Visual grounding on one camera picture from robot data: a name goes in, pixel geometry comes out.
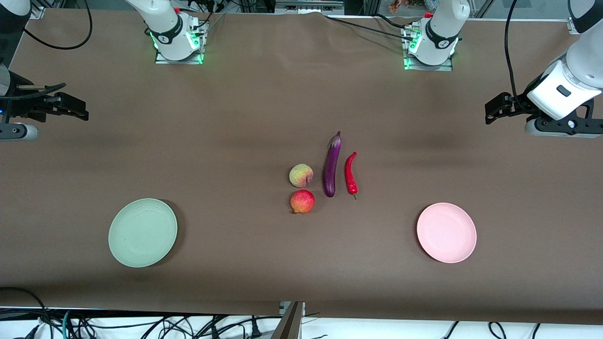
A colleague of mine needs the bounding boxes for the red chili pepper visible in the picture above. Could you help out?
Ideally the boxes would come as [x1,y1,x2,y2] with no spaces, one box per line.
[344,152,359,200]

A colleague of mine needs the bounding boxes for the purple eggplant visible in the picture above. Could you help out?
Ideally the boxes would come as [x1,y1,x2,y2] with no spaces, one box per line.
[322,131,342,198]

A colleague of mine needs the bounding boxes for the yellow-pink peach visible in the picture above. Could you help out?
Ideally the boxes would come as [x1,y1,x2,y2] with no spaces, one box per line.
[289,163,314,188]

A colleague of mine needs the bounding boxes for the red pomegranate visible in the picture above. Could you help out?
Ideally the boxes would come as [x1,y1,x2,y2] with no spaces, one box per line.
[290,189,316,214]

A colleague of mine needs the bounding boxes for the pink plate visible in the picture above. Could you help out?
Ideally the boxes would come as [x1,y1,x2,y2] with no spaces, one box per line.
[416,202,477,264]

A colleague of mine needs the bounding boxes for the pale green plate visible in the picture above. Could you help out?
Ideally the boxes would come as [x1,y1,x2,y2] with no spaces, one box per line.
[108,198,179,268]

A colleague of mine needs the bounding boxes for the brown table cover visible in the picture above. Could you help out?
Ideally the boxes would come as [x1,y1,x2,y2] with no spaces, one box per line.
[0,8,603,325]

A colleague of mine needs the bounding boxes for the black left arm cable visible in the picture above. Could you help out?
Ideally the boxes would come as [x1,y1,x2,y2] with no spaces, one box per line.
[504,0,535,113]

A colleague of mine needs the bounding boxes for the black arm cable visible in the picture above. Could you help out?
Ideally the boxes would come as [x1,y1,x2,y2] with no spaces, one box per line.
[504,0,535,113]
[24,0,93,50]

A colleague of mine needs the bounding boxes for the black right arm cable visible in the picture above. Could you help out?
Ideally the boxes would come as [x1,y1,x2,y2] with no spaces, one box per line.
[24,0,93,50]

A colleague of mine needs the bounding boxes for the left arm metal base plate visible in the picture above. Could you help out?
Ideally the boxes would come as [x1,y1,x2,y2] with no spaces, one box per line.
[403,24,454,72]

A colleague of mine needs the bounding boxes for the short thin black cable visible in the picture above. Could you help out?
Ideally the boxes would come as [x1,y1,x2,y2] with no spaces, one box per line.
[375,13,408,29]

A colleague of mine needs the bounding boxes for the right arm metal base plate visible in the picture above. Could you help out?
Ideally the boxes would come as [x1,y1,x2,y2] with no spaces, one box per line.
[155,19,208,65]

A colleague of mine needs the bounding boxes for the long thin black cable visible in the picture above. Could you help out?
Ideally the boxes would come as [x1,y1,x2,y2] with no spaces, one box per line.
[325,16,415,41]

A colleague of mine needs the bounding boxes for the black looped floor cable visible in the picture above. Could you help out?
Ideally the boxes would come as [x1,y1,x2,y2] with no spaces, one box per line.
[0,287,53,339]

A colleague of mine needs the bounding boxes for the black floor cable tangle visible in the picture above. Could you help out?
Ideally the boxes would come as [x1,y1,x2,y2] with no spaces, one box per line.
[71,314,283,339]

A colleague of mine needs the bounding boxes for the aluminium profile post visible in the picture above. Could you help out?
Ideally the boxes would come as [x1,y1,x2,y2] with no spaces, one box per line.
[270,301,306,339]

